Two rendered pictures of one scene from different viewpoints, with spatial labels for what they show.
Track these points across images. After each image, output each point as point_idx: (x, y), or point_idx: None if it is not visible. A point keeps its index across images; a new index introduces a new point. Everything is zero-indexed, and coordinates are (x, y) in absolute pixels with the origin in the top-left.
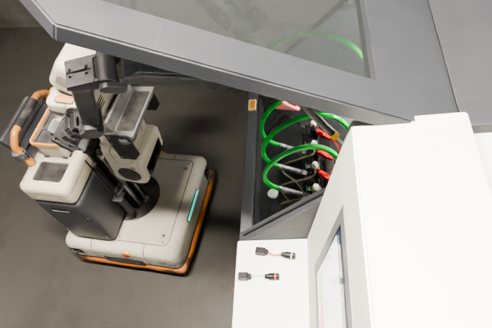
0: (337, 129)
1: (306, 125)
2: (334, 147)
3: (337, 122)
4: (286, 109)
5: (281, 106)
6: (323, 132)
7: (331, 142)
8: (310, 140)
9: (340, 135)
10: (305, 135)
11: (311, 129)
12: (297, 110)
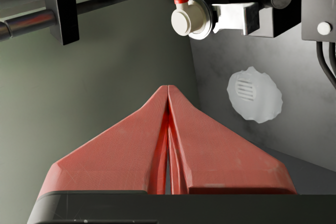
0: (289, 79)
1: (227, 15)
2: (299, 23)
3: (288, 98)
4: (196, 115)
5: (181, 163)
6: None
7: (308, 42)
8: None
9: (284, 61)
10: None
11: None
12: (160, 88)
